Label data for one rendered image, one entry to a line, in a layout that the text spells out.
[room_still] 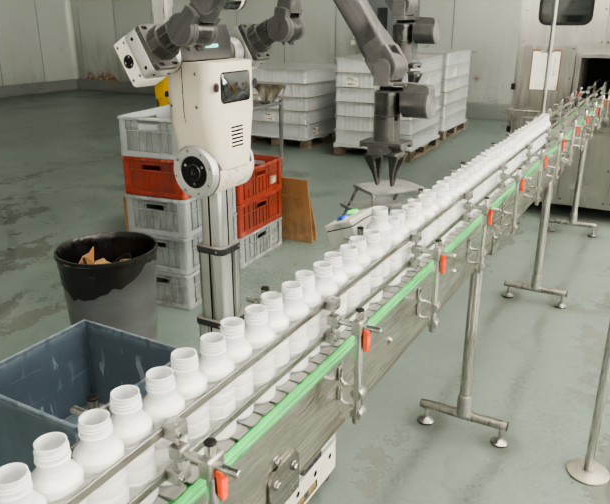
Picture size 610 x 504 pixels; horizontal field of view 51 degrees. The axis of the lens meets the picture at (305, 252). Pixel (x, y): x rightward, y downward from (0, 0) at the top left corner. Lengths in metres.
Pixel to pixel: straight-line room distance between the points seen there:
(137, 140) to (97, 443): 2.98
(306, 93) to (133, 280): 5.82
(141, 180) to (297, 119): 4.95
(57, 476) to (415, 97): 0.97
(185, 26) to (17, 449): 1.00
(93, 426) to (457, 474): 1.97
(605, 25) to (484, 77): 6.03
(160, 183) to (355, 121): 4.63
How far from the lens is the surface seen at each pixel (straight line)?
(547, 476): 2.71
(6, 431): 1.39
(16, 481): 0.76
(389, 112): 1.40
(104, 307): 2.93
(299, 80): 8.43
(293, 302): 1.14
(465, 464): 2.68
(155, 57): 1.75
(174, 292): 3.86
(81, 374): 1.64
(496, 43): 11.51
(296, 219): 4.88
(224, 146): 1.89
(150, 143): 3.66
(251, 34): 2.10
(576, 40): 5.73
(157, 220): 3.76
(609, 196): 5.85
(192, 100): 1.87
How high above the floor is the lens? 1.61
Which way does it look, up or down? 20 degrees down
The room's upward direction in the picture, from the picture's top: straight up
